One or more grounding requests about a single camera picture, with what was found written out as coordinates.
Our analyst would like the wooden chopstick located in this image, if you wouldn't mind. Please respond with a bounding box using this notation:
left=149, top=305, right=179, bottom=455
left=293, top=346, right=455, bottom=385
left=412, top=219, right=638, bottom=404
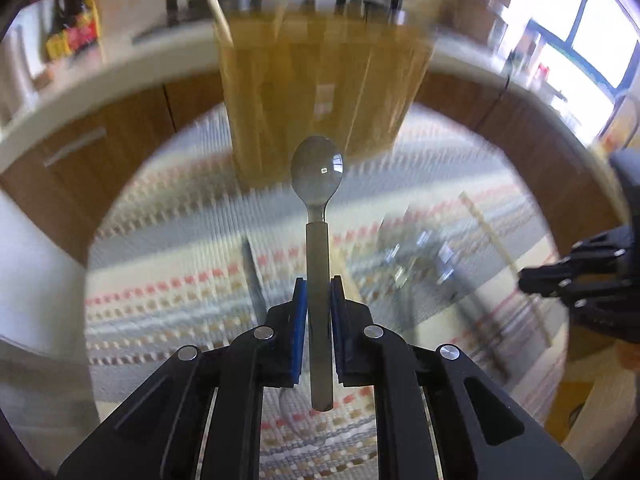
left=456, top=190, right=554, bottom=348
left=207, top=0, right=233, bottom=46

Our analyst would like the clear plastic fork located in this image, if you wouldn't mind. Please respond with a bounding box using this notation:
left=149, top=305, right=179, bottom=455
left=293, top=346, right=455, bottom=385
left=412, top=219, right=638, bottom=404
left=378, top=208, right=457, bottom=288

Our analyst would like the metal spoon grey handle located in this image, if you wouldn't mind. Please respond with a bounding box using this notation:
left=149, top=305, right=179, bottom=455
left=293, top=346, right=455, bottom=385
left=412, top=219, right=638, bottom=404
left=291, top=136, right=344, bottom=412

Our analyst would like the white kitchen countertop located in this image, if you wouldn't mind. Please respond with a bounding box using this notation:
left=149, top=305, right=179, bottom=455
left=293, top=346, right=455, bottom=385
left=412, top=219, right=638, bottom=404
left=1, top=23, right=593, bottom=170

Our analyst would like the person right hand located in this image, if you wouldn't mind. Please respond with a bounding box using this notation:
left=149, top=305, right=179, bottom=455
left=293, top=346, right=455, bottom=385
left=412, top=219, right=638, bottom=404
left=615, top=340, right=640, bottom=374

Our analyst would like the striped woven table mat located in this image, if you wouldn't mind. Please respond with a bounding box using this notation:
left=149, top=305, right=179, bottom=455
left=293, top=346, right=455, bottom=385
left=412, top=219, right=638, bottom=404
left=85, top=106, right=580, bottom=479

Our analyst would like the yellow plastic utensil basket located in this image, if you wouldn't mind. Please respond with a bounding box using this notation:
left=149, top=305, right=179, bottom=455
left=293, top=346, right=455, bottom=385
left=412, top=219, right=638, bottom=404
left=216, top=12, right=433, bottom=188

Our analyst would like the soy sauce bottle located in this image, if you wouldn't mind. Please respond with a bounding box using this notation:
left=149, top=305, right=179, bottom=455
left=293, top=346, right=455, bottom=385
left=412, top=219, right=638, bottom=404
left=46, top=0, right=85, bottom=62

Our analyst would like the dark vinegar bottle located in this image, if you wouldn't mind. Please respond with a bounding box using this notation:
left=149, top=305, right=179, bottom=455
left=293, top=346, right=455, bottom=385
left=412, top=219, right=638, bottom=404
left=64, top=0, right=101, bottom=56

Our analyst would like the window frame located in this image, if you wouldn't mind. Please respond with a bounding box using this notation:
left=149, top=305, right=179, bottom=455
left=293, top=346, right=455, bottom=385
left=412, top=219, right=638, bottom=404
left=500, top=0, right=639, bottom=102

